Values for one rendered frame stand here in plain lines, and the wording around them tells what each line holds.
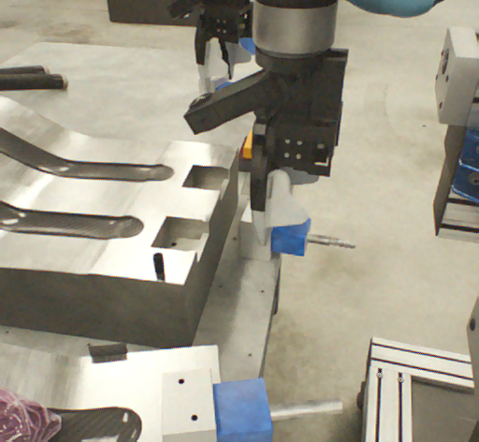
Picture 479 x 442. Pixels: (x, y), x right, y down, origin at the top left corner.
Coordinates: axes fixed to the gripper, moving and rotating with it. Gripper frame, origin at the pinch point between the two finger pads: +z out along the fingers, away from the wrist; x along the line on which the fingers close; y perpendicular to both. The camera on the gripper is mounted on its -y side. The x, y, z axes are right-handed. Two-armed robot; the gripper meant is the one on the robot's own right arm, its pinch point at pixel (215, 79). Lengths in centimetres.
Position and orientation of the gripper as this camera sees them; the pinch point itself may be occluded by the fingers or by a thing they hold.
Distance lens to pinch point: 99.2
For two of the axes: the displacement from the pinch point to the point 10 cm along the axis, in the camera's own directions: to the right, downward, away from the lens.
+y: 8.5, 3.0, -4.3
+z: 0.0, 8.2, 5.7
